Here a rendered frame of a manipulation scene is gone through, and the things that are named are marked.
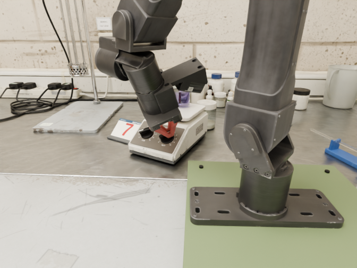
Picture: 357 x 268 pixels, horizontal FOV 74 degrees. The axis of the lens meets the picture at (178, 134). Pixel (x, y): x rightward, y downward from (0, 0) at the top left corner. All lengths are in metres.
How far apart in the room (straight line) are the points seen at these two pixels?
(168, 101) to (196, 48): 0.67
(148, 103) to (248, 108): 0.21
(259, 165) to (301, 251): 0.11
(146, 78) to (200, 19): 0.71
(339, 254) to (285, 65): 0.22
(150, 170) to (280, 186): 0.29
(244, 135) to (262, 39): 0.10
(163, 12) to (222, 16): 0.72
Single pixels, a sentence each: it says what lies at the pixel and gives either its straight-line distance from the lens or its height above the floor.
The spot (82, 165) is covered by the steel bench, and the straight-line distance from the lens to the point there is 0.58.
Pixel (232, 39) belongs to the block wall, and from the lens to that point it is 1.10.
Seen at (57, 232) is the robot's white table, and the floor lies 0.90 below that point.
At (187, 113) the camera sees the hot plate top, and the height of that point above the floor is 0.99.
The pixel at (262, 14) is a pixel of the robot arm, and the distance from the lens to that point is 0.28.
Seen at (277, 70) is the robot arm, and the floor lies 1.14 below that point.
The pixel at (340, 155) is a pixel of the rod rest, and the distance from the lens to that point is 0.68.
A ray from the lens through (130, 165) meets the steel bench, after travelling 0.55.
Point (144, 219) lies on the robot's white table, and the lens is 0.41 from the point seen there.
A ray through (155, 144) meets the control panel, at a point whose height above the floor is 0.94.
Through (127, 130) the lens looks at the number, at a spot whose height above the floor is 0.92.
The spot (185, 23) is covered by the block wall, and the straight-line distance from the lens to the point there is 1.09.
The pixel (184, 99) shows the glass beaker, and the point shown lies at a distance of 0.62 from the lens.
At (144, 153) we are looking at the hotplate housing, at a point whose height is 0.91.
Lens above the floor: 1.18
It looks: 24 degrees down
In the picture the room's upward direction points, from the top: straight up
